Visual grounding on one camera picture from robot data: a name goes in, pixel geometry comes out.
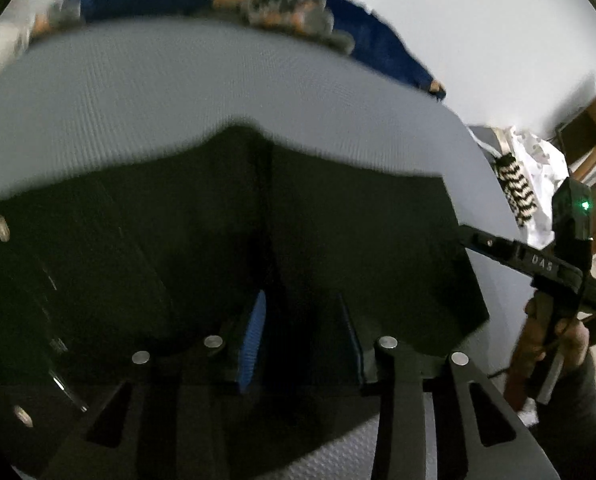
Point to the navy floral blanket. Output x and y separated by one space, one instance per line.
340 25

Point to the person right forearm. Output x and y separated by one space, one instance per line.
566 425

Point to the black pants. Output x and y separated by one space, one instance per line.
125 294

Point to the grey folded cloth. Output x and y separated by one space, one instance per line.
491 141

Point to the person right hand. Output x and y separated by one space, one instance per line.
530 349

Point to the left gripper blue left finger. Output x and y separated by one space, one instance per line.
249 348

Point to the grey mesh mattress cover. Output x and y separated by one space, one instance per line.
135 91

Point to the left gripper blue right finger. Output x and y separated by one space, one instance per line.
380 352

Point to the white dotted cloth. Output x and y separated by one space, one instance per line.
545 168

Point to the black white striped cloth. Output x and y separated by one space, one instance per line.
516 187

